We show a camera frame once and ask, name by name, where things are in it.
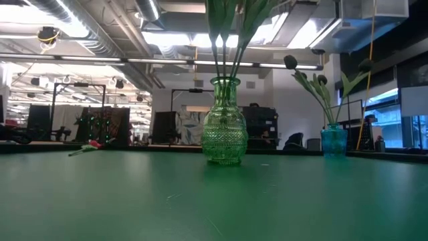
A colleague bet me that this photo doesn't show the black cabinet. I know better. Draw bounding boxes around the black cabinet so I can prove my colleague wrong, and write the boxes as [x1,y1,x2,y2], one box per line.
[241,106,279,151]

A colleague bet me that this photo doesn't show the dark office chair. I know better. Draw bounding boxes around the dark office chair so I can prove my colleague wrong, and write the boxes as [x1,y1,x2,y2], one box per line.
[282,131,304,151]

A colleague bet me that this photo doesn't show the black monitor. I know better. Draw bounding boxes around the black monitor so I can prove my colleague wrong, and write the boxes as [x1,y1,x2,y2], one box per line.
[26,104,51,141]

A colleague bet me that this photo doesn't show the green glass vase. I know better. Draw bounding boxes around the green glass vase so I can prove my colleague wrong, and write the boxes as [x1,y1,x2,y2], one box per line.
[201,76,249,166]

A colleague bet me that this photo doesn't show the teal blue glass vase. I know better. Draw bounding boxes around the teal blue glass vase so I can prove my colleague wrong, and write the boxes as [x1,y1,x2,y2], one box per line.
[320,123,348,158]

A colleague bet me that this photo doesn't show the low black frame stand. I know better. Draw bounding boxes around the low black frame stand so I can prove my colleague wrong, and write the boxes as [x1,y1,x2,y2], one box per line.
[170,88,215,113]

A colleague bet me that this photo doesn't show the dark red rack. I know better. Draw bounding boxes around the dark red rack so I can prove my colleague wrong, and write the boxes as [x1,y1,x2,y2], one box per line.
[76,106,131,147]

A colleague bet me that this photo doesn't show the large silver ceiling duct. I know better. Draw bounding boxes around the large silver ceiling duct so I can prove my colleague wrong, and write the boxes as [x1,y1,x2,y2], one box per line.
[270,0,411,54]

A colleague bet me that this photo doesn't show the black ceiling camera yellow ring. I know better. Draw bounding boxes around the black ceiling camera yellow ring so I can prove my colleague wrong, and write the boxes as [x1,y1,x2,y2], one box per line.
[36,25,61,43]

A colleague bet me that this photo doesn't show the black panel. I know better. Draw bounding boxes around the black panel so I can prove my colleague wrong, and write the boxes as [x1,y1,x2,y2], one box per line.
[152,110,178,145]

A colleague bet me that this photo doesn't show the black pegboard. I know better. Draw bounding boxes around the black pegboard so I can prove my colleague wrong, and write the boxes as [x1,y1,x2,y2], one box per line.
[347,116,375,151]

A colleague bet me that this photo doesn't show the green table mat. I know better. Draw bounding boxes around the green table mat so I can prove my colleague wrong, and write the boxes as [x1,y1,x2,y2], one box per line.
[0,149,428,241]

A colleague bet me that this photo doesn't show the ceiling light strip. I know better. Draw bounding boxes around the ceiling light strip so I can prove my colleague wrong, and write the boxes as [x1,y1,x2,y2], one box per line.
[0,52,318,70]

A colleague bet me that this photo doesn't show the white blue patterned panel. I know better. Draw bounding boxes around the white blue patterned panel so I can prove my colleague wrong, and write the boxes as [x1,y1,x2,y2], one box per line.
[176,104,205,145]

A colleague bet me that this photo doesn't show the round silver ceiling duct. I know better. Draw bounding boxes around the round silver ceiling duct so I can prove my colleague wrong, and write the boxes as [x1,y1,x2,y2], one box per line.
[133,0,162,21]

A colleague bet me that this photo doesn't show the tall black frame stand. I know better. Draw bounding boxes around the tall black frame stand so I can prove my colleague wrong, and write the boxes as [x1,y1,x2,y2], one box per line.
[51,82,107,141]

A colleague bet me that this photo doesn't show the bright red artificial tulip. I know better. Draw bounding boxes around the bright red artificial tulip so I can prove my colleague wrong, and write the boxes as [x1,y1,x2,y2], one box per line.
[68,137,117,157]

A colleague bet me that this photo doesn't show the grey bin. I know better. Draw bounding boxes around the grey bin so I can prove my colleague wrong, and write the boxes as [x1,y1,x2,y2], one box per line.
[306,137,322,151]

